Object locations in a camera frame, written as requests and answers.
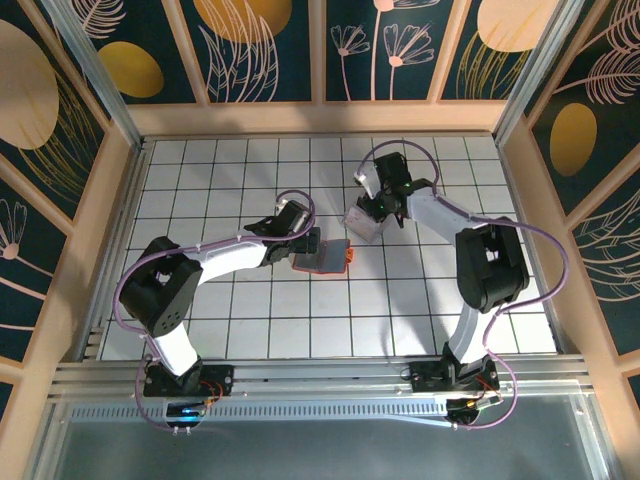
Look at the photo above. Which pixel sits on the orange card holder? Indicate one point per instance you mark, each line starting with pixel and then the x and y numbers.
pixel 335 257

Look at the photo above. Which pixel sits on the white VIP card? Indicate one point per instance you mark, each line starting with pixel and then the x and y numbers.
pixel 357 222

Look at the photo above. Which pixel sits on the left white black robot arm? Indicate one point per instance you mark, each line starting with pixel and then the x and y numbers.
pixel 230 257

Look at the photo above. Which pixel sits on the small circuit board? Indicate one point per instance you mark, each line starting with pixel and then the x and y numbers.
pixel 185 412

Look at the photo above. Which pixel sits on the grey metal plate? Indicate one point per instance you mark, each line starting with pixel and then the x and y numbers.
pixel 320 450

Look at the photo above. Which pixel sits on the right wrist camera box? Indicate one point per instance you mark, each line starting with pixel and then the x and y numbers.
pixel 365 180

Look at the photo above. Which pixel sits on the wall panel with pink flowers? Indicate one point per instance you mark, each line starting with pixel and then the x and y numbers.
pixel 425 75

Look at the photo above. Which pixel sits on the aluminium table edge rail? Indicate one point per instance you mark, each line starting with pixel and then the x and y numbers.
pixel 120 240
pixel 530 240

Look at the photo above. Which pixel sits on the wall panel disc and leaves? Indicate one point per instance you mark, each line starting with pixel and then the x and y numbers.
pixel 290 60

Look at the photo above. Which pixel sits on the wall panel beige disc stalks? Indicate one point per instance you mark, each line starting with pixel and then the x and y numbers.
pixel 470 30

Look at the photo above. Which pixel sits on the aluminium frame post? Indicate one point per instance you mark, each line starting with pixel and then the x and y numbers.
pixel 540 70
pixel 95 80

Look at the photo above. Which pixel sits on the wall panel leaf yellow oval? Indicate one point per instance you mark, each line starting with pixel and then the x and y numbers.
pixel 615 135

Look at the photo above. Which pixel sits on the wall panel pink leaf outlines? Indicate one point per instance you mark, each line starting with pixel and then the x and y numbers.
pixel 615 260

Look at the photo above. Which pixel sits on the wall panel with yellow oval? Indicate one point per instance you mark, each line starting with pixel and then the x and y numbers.
pixel 150 30

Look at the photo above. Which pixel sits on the wall panel single pink flower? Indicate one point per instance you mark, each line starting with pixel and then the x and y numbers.
pixel 20 280

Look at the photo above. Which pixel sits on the dark left wall picture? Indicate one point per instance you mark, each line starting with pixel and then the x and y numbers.
pixel 30 85

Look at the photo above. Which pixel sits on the dark plain wall panel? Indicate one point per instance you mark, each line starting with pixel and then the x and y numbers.
pixel 6 395
pixel 632 392

